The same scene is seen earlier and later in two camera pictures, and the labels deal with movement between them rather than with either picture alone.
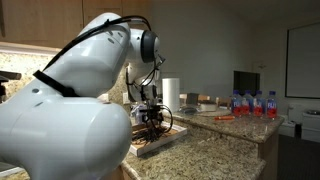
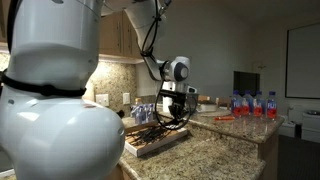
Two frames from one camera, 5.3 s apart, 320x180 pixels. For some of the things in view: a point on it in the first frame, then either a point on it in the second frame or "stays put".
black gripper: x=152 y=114 to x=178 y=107
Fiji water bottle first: x=236 y=103 stays put
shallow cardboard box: x=145 y=139 stays put
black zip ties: x=148 y=134 stays put
